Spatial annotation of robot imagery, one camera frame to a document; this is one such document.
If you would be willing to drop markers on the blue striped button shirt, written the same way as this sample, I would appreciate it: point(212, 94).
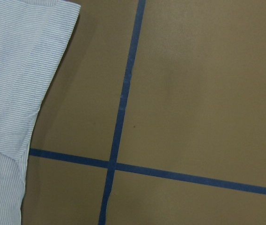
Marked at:
point(34, 35)

